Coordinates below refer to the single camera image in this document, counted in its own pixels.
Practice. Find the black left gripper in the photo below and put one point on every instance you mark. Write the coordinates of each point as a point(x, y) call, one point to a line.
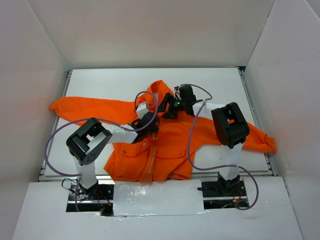
point(149, 122)

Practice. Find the aluminium frame rail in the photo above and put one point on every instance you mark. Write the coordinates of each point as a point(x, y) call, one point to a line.
point(150, 85)

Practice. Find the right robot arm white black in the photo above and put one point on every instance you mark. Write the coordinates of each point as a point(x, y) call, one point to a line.
point(230, 126)

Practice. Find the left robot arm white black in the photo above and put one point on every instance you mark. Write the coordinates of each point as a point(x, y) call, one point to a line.
point(87, 143)

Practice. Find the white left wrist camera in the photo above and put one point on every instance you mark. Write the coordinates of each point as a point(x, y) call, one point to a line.
point(142, 109)

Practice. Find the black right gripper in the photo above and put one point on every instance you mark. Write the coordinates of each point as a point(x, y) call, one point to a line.
point(169, 105)

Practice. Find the white foil-wrapped block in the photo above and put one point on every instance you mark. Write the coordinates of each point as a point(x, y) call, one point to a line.
point(168, 198)

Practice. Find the orange zip-up jacket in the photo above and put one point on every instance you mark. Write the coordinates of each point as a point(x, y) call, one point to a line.
point(158, 157)

